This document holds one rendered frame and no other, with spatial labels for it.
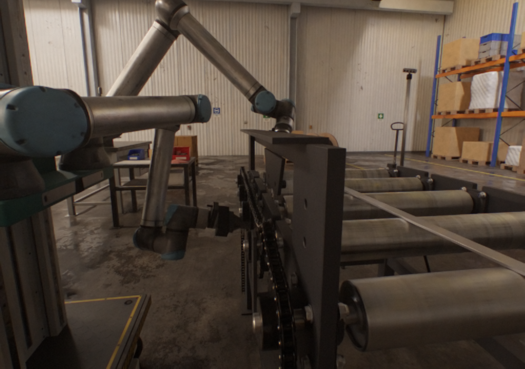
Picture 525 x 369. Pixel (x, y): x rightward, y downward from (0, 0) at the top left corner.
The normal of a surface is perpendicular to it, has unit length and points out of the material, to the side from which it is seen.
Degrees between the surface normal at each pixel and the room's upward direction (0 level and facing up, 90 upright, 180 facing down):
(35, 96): 91
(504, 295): 48
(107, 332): 0
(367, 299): 31
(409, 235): 59
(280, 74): 90
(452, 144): 90
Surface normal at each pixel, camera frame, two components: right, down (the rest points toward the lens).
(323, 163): -0.99, 0.02
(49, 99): 0.89, 0.09
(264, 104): 0.12, 0.22
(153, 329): 0.00, -0.99
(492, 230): 0.11, -0.27
